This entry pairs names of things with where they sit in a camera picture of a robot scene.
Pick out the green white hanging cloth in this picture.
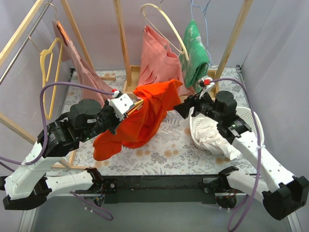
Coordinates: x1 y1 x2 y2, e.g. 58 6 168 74
180 19 210 93

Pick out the blue wire hanger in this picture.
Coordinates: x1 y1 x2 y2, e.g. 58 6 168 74
190 0 212 67

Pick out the orange t-shirt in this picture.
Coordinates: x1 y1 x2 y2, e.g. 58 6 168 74
93 80 183 161

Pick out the metal hanging rod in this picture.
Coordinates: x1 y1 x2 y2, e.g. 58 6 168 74
0 0 53 85

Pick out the yellow plastic hanger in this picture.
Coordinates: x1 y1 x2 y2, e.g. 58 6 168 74
126 100 144 118

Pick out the cream wooden hanger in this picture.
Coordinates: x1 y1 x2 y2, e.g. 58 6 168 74
140 3 189 61

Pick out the yellow hanger under pink garment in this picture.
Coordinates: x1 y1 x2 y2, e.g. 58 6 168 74
27 33 64 120

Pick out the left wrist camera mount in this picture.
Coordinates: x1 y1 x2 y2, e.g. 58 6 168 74
108 89 135 121

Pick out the salmon pink pleated garment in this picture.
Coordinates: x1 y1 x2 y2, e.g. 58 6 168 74
138 26 195 96

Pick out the black base bar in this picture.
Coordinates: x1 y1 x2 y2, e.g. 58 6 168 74
75 174 239 205

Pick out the wooden side clothes rack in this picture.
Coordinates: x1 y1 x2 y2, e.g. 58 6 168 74
0 0 113 172

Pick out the dusty pink hanging garment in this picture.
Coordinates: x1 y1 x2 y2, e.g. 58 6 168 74
52 20 113 92

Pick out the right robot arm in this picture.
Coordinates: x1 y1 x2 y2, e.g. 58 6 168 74
174 91 309 220

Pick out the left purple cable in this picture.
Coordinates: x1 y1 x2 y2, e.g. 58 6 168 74
0 81 119 221

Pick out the white plastic laundry basket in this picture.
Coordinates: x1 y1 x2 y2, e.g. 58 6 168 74
189 107 265 150

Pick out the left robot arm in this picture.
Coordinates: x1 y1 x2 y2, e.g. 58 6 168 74
0 99 127 210

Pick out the wooden rack with tray base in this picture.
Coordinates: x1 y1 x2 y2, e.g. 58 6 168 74
113 0 254 102

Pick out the white cloth in basket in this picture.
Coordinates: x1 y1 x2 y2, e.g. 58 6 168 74
192 115 242 160

